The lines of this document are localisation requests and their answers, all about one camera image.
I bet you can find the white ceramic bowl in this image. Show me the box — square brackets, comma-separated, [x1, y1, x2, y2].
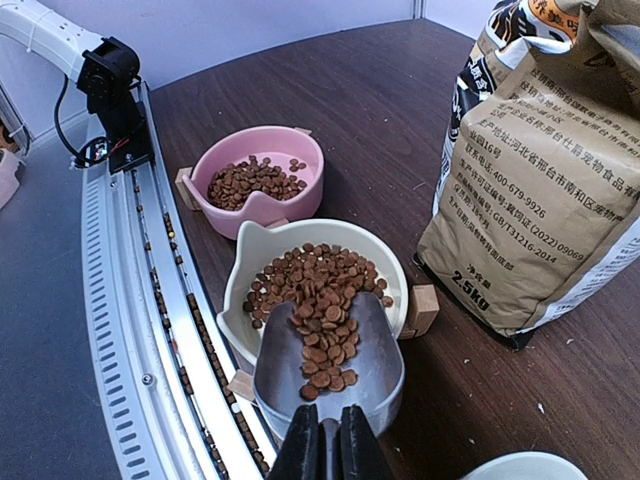
[463, 451, 587, 480]

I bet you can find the brown kibble in scoop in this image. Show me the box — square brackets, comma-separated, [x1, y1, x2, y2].
[290, 286, 360, 402]

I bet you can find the brown kibble in pink bowl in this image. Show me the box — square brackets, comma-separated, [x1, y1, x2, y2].
[206, 155, 308, 211]

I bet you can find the pink pet bowl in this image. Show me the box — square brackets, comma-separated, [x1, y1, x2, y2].
[175, 125, 324, 240]

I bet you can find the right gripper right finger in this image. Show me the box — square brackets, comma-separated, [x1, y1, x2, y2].
[338, 405, 394, 480]

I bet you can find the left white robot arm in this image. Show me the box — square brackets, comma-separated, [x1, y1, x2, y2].
[1, 1, 154, 174]

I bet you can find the yellow pet bowl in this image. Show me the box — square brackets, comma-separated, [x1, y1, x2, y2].
[217, 219, 409, 364]

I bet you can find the metal food scoop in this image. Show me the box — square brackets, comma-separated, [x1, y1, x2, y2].
[253, 293, 405, 479]

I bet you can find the brown dog food bag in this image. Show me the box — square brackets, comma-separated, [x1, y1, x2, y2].
[415, 1, 639, 350]

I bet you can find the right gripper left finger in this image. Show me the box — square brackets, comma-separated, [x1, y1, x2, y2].
[267, 404, 320, 480]

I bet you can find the left aluminium frame post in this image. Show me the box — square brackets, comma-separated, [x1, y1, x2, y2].
[412, 0, 427, 19]

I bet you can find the brown kibble in yellow bowl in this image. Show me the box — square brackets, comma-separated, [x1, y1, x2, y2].
[243, 242, 394, 329]

